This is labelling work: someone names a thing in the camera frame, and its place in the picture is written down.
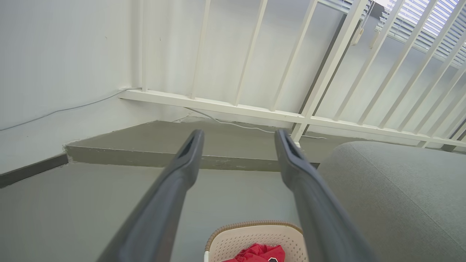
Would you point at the white metal railing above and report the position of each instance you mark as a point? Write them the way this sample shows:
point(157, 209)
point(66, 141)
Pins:
point(218, 104)

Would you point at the white window blind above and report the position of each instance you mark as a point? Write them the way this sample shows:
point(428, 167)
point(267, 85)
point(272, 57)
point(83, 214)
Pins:
point(429, 22)

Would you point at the beige perforated laundry basket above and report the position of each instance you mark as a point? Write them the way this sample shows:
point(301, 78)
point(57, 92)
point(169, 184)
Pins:
point(233, 243)

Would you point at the grey fabric sofa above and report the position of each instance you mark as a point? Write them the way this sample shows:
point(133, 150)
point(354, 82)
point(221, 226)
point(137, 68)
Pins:
point(400, 200)

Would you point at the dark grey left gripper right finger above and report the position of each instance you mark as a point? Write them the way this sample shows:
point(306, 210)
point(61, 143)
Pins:
point(316, 218)

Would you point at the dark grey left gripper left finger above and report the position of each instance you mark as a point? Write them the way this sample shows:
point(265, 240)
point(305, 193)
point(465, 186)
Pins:
point(160, 218)

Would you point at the red jersey garment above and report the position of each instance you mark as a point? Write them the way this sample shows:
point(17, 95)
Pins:
point(258, 253)

